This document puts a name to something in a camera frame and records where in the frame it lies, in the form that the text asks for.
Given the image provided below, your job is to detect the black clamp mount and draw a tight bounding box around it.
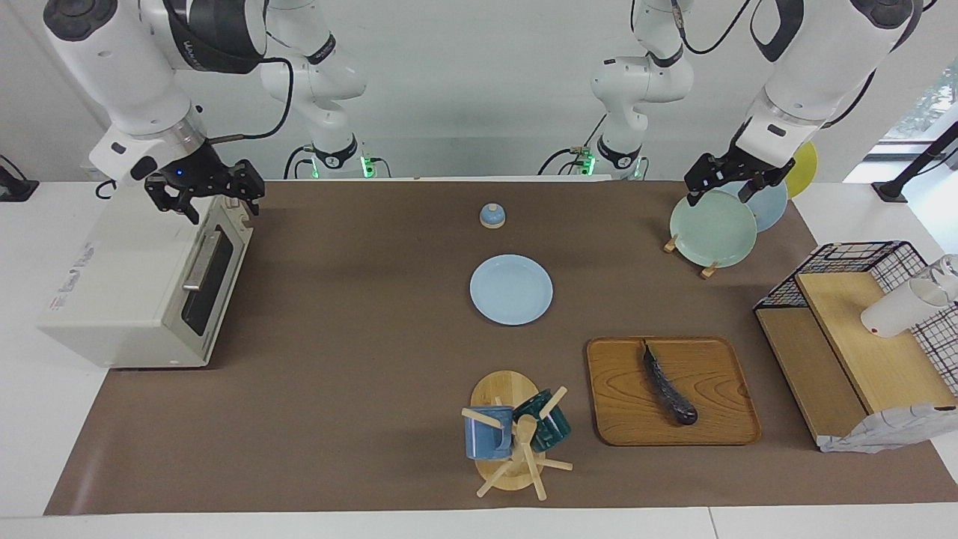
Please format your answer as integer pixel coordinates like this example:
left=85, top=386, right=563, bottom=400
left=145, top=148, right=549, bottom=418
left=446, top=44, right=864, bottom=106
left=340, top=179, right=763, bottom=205
left=0, top=155, right=40, bottom=203

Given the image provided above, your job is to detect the white grey patterned cloth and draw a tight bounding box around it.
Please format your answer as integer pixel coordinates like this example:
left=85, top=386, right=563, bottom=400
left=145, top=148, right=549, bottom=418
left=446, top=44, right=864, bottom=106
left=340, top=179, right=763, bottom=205
left=818, top=403, right=958, bottom=454

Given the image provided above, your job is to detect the light blue plate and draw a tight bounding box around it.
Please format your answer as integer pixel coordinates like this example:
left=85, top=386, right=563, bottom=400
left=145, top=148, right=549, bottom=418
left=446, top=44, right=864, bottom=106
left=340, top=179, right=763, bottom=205
left=469, top=255, right=554, bottom=326

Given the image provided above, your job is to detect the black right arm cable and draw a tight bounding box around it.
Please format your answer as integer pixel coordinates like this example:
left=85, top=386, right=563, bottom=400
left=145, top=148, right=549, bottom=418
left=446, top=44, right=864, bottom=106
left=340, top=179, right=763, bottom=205
left=208, top=56, right=294, bottom=144

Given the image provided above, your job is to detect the brown table mat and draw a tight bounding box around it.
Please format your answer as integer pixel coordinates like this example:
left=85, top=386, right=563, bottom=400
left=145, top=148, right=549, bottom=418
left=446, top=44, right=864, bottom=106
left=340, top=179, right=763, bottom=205
left=43, top=178, right=958, bottom=516

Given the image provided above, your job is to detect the black wire basket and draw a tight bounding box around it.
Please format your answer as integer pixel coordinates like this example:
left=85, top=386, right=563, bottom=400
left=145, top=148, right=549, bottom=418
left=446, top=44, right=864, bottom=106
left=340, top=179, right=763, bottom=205
left=754, top=240, right=958, bottom=398

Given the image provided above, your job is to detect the white cup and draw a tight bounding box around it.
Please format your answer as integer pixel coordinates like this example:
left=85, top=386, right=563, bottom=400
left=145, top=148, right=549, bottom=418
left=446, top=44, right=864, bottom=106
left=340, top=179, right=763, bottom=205
left=860, top=278, right=951, bottom=338

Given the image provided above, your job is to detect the clear glass cup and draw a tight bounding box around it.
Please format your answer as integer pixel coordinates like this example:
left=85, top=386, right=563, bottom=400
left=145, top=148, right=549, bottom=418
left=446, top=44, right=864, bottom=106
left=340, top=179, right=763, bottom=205
left=927, top=255, right=958, bottom=302

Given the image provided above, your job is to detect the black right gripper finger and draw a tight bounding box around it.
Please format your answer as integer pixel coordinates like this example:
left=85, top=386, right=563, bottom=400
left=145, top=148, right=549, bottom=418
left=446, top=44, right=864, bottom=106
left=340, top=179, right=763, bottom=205
left=237, top=160, right=266, bottom=217
left=146, top=183, right=201, bottom=225

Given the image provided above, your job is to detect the yellow plate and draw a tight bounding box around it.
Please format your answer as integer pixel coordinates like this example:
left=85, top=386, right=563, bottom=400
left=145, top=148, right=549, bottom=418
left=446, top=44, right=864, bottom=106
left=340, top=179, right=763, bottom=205
left=786, top=141, right=819, bottom=199

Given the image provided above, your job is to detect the dark green mug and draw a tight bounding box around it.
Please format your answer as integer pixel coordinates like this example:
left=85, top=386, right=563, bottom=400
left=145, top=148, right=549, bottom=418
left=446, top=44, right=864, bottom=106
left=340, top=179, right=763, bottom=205
left=513, top=389, right=572, bottom=453

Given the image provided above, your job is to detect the wooden plate rack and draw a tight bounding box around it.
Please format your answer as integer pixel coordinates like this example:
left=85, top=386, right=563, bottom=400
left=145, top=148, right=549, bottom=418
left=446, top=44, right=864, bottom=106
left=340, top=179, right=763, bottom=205
left=663, top=234, right=719, bottom=279

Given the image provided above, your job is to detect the wooden shelf box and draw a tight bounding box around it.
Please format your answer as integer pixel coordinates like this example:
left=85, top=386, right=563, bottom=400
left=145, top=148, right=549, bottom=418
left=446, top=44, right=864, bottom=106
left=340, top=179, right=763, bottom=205
left=754, top=271, right=958, bottom=450

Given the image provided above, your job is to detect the wooden serving tray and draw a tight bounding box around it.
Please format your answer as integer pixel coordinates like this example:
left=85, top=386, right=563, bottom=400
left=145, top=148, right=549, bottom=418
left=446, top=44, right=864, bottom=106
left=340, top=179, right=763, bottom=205
left=585, top=336, right=763, bottom=447

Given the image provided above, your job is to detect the dark purple eggplant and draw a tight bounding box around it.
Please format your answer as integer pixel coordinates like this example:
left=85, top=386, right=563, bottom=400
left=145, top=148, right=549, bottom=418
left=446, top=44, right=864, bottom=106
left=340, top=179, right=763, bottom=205
left=641, top=339, right=699, bottom=427

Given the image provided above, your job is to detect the window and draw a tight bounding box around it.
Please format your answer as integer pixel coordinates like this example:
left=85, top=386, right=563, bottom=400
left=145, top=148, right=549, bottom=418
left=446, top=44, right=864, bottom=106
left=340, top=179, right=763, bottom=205
left=879, top=60, right=958, bottom=147

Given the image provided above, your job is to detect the pale blue racked plate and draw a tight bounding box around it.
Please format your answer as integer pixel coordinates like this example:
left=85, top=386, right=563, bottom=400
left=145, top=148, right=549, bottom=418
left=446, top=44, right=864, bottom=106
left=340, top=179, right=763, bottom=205
left=737, top=180, right=789, bottom=233

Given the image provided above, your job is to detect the blue mug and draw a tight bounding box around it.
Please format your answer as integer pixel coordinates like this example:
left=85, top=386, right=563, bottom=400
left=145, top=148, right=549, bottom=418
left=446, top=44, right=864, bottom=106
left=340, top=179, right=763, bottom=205
left=464, top=406, right=516, bottom=460

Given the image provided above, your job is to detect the black stand leg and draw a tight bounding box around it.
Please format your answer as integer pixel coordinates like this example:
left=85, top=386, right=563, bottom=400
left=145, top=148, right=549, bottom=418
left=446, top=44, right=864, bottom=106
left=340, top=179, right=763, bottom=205
left=872, top=120, right=958, bottom=203

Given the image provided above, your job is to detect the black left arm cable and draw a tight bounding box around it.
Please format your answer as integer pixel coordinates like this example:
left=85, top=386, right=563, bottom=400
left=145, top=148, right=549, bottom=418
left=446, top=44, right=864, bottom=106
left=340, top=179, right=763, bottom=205
left=670, top=0, right=757, bottom=55

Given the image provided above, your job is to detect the toaster oven glass door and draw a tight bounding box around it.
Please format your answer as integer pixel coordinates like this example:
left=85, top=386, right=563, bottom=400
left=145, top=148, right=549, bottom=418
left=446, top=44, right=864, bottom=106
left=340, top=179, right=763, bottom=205
left=174, top=196, right=254, bottom=360

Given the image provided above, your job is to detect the black right base cable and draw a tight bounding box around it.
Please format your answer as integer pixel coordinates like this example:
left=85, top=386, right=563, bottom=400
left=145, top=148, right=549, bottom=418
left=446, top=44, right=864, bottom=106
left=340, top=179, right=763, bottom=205
left=283, top=144, right=315, bottom=180

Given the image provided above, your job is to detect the cream toaster oven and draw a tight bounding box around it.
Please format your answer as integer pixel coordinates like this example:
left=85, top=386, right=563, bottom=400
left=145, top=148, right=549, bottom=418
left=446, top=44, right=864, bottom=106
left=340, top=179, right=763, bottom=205
left=37, top=174, right=254, bottom=369

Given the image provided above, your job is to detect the wooden mug tree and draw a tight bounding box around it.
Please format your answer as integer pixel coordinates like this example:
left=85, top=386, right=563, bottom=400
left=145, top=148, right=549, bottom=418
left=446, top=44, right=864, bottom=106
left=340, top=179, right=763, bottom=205
left=460, top=370, right=574, bottom=501

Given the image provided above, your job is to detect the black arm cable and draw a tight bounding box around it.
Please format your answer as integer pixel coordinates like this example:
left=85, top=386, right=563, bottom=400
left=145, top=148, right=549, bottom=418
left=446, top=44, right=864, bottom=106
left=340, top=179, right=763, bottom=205
left=670, top=0, right=757, bottom=55
left=208, top=56, right=294, bottom=144

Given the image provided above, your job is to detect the pale green plate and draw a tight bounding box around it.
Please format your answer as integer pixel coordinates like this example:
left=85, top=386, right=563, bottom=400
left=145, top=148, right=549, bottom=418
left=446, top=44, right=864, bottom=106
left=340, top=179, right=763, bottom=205
left=669, top=189, right=758, bottom=269

